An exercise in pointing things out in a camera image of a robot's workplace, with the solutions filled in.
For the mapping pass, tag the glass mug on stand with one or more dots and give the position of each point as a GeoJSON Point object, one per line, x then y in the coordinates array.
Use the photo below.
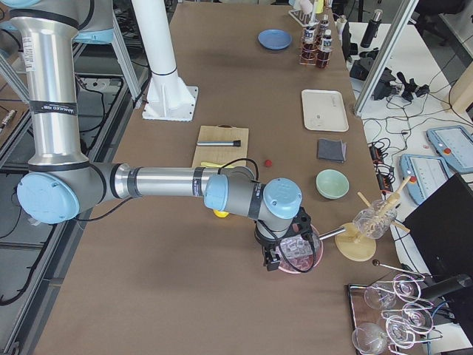
{"type": "Point", "coordinates": [374, 221]}

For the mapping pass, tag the cream rabbit tray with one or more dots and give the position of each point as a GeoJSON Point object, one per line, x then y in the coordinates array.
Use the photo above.
{"type": "Point", "coordinates": [323, 110]}

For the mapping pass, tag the steel muddler black tip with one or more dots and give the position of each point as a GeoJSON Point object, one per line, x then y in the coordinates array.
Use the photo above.
{"type": "Point", "coordinates": [235, 143]}

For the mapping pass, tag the grey folded cloth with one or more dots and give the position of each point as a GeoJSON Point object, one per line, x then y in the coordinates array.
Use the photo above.
{"type": "Point", "coordinates": [331, 150]}

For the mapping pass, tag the blue teach pendant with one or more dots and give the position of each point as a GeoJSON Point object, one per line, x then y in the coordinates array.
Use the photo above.
{"type": "Point", "coordinates": [454, 145]}
{"type": "Point", "coordinates": [429, 173]}

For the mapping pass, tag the metal ice scoop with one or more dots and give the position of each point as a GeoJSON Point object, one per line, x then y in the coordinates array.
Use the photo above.
{"type": "Point", "coordinates": [329, 233]}

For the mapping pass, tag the wooden cup tree stand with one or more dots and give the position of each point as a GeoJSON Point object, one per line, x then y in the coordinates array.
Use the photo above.
{"type": "Point", "coordinates": [356, 246]}

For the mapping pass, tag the black power strip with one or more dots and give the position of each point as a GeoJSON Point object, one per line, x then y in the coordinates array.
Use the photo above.
{"type": "Point", "coordinates": [384, 173]}

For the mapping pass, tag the black computer monitor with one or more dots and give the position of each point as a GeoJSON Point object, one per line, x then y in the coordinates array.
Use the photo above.
{"type": "Point", "coordinates": [441, 228]}

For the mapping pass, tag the black thermos bottle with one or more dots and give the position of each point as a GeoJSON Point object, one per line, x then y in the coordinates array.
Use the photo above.
{"type": "Point", "coordinates": [372, 28]}

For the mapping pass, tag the yellow lemon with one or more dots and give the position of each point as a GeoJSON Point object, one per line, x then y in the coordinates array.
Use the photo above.
{"type": "Point", "coordinates": [220, 214]}

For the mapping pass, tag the pink bowl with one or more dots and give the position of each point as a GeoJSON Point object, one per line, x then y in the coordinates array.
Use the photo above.
{"type": "Point", "coordinates": [305, 263]}

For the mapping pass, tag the blue plate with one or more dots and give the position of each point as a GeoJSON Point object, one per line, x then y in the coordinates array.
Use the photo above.
{"type": "Point", "coordinates": [274, 39]}

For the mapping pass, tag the wine glass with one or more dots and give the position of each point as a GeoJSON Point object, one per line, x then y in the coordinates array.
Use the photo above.
{"type": "Point", "coordinates": [368, 338]}
{"type": "Point", "coordinates": [417, 317]}
{"type": "Point", "coordinates": [399, 333]}
{"type": "Point", "coordinates": [380, 296]}
{"type": "Point", "coordinates": [406, 288]}

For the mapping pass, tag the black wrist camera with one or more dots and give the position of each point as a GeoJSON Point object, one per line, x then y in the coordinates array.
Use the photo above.
{"type": "Point", "coordinates": [302, 224]}

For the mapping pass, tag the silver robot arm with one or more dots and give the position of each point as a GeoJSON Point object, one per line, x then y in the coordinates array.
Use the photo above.
{"type": "Point", "coordinates": [62, 182]}

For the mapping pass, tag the yellow plastic knife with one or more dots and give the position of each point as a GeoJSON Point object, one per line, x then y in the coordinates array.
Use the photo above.
{"type": "Point", "coordinates": [207, 164]}

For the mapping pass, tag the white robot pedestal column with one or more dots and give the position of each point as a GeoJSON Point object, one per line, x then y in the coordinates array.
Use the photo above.
{"type": "Point", "coordinates": [168, 97]}

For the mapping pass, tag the dark tea bottle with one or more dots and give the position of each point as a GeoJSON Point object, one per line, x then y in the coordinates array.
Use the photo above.
{"type": "Point", "coordinates": [308, 43]}
{"type": "Point", "coordinates": [324, 50]}
{"type": "Point", "coordinates": [324, 24]}

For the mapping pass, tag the copper wire bottle rack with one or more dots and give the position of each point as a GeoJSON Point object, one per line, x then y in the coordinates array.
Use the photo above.
{"type": "Point", "coordinates": [317, 43]}

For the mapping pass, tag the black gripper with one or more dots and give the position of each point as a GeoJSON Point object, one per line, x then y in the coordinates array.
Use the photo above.
{"type": "Point", "coordinates": [267, 244]}

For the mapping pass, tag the aluminium frame post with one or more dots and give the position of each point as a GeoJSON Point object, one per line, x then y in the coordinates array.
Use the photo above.
{"type": "Point", "coordinates": [401, 18]}

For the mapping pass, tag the mint green bowl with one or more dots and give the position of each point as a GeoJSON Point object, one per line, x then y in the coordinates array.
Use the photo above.
{"type": "Point", "coordinates": [332, 184]}

